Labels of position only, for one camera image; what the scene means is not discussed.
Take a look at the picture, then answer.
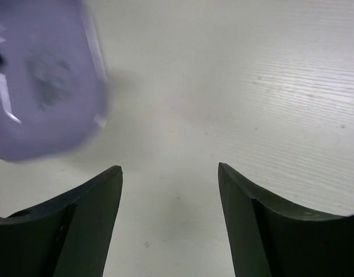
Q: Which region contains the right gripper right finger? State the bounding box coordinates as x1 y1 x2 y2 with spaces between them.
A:
218 163 354 277

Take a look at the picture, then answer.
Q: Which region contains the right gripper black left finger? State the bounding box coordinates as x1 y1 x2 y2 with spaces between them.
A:
0 166 123 277

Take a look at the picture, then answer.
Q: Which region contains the purple square bowl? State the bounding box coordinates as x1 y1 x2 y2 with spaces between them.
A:
0 1 109 162

